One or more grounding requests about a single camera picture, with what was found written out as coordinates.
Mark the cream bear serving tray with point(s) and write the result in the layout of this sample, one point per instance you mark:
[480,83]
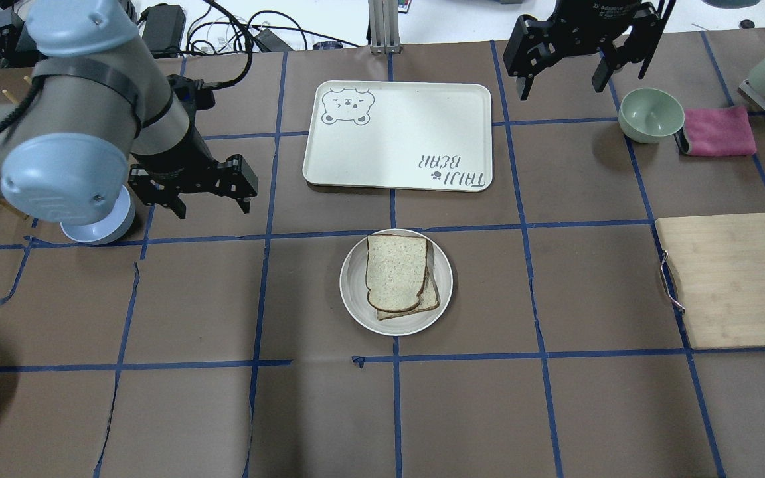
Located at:
[400,135]

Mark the green bowl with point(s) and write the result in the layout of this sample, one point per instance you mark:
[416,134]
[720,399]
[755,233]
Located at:
[649,116]

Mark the black power adapter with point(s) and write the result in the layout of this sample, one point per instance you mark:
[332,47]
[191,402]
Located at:
[162,29]

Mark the bread slice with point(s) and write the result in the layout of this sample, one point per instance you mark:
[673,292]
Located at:
[395,271]
[428,300]

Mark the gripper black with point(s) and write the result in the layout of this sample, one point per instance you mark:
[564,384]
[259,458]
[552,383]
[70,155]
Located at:
[182,154]
[587,20]

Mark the blue bowl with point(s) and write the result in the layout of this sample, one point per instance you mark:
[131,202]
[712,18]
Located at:
[110,229]

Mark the pink cloth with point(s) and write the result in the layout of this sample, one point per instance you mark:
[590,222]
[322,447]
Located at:
[716,132]

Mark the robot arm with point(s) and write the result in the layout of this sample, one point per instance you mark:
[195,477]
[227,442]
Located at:
[100,118]

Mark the round white plate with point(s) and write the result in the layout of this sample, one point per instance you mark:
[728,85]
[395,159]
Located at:
[354,293]

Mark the aluminium frame post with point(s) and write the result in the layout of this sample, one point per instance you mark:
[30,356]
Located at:
[384,27]

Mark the wooden cutting board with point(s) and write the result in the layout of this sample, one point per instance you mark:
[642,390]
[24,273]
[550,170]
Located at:
[717,268]

